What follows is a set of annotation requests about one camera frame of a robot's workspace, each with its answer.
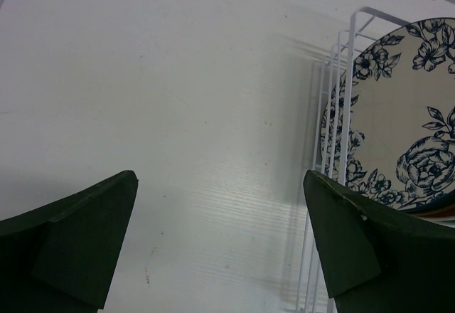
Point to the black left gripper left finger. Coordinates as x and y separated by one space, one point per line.
61 257

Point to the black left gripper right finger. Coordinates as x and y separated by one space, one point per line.
375 258

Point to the dark teal glazed plate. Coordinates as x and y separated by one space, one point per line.
445 214

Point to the blue floral white plate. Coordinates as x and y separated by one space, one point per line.
401 136

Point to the white wire dish rack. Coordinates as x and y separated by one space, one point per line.
330 157

